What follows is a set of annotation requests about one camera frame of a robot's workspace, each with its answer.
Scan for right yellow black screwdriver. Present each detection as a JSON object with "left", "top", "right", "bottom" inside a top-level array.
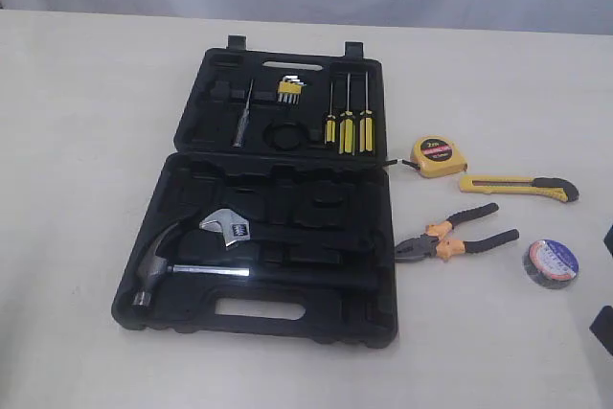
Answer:
[{"left": 359, "top": 72, "right": 375, "bottom": 153}]

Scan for yellow hex key set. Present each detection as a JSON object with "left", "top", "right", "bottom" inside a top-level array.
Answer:
[{"left": 277, "top": 75, "right": 306, "bottom": 105}]

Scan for yellow black screwdriver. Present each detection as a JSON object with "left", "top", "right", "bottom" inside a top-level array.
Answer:
[
  {"left": 359, "top": 72, "right": 375, "bottom": 153},
  {"left": 339, "top": 73, "right": 355, "bottom": 155},
  {"left": 324, "top": 80, "right": 336, "bottom": 146}
]

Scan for yellow tape measure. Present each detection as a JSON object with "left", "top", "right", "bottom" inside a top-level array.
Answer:
[{"left": 387, "top": 136, "right": 468, "bottom": 179}]

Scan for black plastic tool case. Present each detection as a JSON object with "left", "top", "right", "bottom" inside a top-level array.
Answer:
[{"left": 111, "top": 35, "right": 398, "bottom": 349}]

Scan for black electrical tape roll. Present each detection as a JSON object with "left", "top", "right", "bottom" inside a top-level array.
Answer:
[{"left": 522, "top": 239, "right": 579, "bottom": 289}]

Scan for left yellow black screwdriver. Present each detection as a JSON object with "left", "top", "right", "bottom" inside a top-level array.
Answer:
[{"left": 324, "top": 80, "right": 336, "bottom": 146}]

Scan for clear handled tester screwdriver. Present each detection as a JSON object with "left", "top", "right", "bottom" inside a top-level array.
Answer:
[{"left": 233, "top": 80, "right": 254, "bottom": 148}]

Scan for steel claw hammer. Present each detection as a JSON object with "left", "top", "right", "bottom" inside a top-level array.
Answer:
[{"left": 131, "top": 221, "right": 379, "bottom": 309}]

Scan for middle yellow black screwdriver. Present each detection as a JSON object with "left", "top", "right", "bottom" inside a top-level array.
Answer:
[{"left": 339, "top": 73, "right": 355, "bottom": 155}]

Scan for yellow utility knife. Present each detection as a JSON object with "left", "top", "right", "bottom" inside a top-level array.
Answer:
[{"left": 459, "top": 175, "right": 579, "bottom": 203}]

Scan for orange black pliers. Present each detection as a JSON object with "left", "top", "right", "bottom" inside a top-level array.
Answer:
[{"left": 395, "top": 203, "right": 519, "bottom": 262}]

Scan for chrome adjustable wrench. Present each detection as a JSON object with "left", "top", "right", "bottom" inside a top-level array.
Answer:
[{"left": 197, "top": 208, "right": 375, "bottom": 253}]

